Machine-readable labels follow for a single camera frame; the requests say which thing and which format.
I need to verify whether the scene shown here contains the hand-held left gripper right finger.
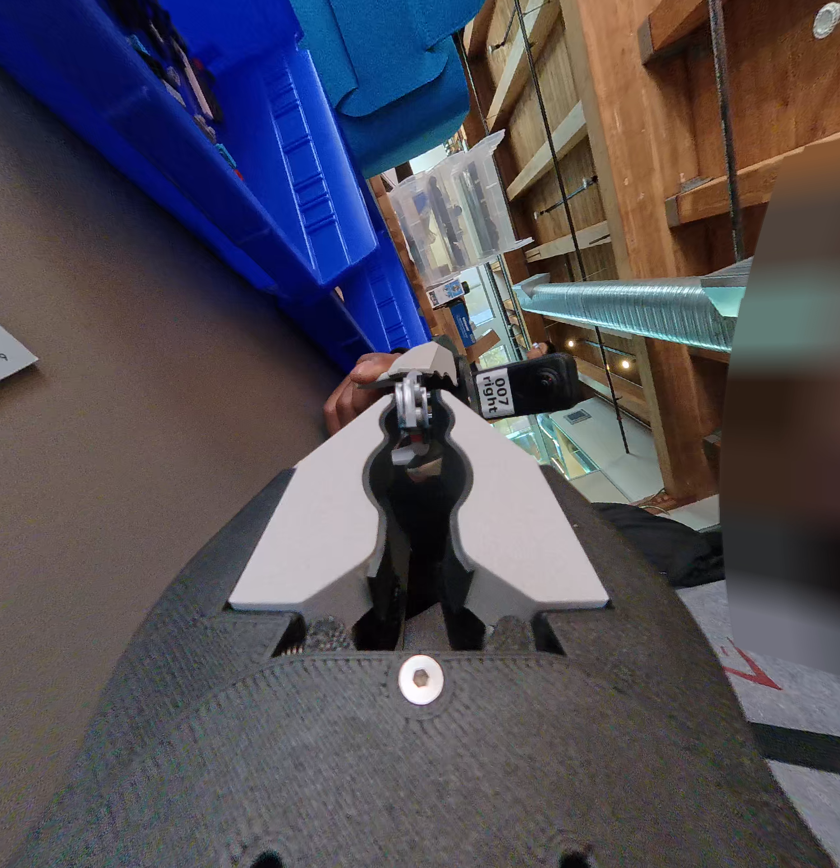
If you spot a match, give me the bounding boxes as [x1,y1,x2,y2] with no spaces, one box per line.
[430,393,610,609]

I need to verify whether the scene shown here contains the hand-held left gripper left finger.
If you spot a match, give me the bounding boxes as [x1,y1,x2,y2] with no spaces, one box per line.
[229,393,395,611]

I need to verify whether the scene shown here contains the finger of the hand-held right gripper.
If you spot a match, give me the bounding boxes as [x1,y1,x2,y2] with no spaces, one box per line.
[356,341,463,408]

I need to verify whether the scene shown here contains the grey red toy brick model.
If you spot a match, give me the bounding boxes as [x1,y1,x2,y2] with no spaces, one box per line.
[391,369,442,479]

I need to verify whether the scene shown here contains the person's right forearm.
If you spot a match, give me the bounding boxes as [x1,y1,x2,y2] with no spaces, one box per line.
[591,502,727,588]

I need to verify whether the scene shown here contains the grey-brown desk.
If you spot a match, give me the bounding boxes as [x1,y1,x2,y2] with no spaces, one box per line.
[0,57,366,815]

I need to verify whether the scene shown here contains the person's right hand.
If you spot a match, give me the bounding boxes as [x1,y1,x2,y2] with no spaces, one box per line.
[323,351,406,436]

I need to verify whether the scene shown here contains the blue plastic bin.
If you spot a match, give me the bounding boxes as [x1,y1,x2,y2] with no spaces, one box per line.
[284,227,432,373]
[0,0,380,294]

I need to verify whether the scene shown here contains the clear plastic organizer box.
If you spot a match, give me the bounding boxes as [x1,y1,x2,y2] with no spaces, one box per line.
[389,129,535,286]

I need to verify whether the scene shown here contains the teal plastic bin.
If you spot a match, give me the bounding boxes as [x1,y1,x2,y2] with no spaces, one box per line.
[290,0,487,179]

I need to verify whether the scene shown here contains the pile of mixed toy bricks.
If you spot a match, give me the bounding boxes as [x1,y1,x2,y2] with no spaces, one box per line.
[122,0,241,180]

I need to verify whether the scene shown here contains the brick instruction booklet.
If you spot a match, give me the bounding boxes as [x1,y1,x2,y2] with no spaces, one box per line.
[0,313,40,389]

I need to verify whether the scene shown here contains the silver spiral air duct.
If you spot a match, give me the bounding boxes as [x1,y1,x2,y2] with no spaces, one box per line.
[513,256,754,355]

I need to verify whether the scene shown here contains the black bag strap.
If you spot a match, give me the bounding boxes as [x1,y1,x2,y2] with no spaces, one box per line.
[751,721,840,782]

